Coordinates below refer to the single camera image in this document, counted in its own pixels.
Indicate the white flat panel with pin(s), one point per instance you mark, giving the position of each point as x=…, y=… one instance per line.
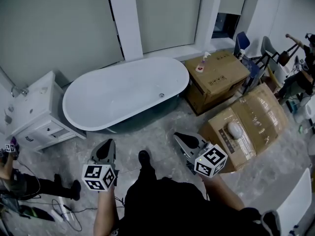
x=295, y=205

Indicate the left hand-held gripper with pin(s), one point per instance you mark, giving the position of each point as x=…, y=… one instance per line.
x=94, y=178

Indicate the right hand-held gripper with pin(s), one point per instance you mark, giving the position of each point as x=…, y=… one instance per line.
x=211, y=161

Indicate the person's black shoe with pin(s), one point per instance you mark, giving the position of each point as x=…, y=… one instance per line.
x=144, y=157

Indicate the white oval object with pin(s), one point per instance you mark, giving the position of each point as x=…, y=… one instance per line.
x=235, y=130

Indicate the white oval bathtub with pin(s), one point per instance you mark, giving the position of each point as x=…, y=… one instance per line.
x=110, y=95

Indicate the small white bottle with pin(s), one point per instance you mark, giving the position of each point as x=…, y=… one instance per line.
x=241, y=54

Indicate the person's black clothing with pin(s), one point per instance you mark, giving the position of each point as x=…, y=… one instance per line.
x=167, y=205

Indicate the tape-wrapped cardboard box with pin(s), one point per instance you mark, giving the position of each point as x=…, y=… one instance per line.
x=256, y=122

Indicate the person's right forearm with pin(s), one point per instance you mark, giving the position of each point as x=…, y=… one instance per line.
x=221, y=193

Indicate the black and green tool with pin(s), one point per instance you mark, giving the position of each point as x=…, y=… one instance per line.
x=37, y=213

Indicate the plain cardboard box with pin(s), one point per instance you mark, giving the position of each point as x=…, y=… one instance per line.
x=216, y=80

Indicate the white tubes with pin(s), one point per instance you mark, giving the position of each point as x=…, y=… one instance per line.
x=60, y=214

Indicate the brown wooden chair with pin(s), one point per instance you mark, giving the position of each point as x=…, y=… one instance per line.
x=285, y=56

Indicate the person's left forearm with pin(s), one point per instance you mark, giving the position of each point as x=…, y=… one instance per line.
x=105, y=210

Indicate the white vanity cabinet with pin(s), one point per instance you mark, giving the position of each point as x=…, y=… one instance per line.
x=41, y=112

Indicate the chrome faucet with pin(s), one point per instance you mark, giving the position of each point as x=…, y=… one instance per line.
x=19, y=91

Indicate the grey chair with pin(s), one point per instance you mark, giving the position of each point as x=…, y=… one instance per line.
x=268, y=48

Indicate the clear spray bottle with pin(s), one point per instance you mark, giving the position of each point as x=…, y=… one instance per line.
x=201, y=64

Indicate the blue chair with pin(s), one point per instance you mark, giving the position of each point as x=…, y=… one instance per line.
x=242, y=43

